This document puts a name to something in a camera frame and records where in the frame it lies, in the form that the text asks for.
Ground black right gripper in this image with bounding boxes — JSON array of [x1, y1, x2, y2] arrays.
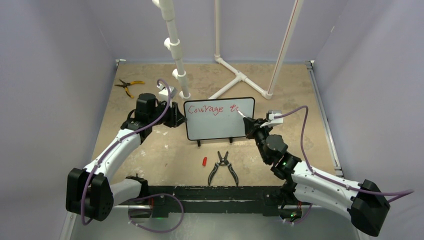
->
[[244, 117, 275, 163]]

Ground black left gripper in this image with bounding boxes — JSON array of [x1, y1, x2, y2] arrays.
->
[[148, 99, 187, 128]]

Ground black framed whiteboard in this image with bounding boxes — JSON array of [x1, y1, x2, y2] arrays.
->
[[183, 97, 256, 141]]

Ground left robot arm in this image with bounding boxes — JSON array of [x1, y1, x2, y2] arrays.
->
[[65, 93, 187, 222]]

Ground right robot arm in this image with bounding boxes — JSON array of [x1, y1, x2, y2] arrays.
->
[[243, 117, 391, 237]]

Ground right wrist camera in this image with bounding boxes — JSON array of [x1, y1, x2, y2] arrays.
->
[[260, 110, 284, 128]]

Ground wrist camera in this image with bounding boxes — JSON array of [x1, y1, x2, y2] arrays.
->
[[260, 110, 284, 128], [157, 83, 178, 101]]

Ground wire whiteboard stand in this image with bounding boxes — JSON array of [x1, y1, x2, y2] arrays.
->
[[195, 137, 235, 148]]

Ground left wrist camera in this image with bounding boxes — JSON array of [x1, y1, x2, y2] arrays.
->
[[157, 83, 178, 101]]

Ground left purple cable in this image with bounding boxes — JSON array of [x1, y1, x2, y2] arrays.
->
[[80, 78, 172, 226]]

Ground black grey wire stripper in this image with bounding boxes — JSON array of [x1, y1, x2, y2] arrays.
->
[[207, 150, 240, 187]]

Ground yellow handled needle-nose pliers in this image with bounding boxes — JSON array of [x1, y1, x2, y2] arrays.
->
[[114, 79, 145, 99]]

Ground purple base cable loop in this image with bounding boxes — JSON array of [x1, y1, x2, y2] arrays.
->
[[127, 193, 185, 235]]

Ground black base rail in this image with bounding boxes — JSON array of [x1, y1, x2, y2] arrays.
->
[[127, 176, 299, 218]]

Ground white PVC pipe frame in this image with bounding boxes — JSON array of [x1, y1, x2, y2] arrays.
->
[[152, 0, 304, 100]]

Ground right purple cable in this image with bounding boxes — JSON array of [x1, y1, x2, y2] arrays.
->
[[273, 105, 415, 204]]

